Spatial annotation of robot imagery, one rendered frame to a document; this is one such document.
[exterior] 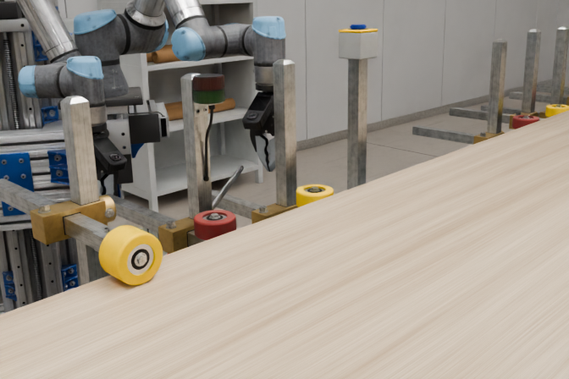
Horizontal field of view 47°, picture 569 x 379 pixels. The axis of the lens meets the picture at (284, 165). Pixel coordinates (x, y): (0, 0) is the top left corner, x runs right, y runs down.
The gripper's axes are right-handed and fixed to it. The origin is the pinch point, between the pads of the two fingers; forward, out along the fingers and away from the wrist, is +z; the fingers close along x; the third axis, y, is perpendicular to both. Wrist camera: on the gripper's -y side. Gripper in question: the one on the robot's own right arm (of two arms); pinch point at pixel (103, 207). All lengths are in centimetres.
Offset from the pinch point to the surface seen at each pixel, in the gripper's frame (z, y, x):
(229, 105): 27, 198, -208
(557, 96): -7, -34, -177
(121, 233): -15, -53, 26
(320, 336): -7, -85, 18
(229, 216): -7.9, -44.2, -1.8
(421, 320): -7, -92, 6
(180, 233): -3.6, -35.2, 3.2
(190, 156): -17.6, -32.8, -2.1
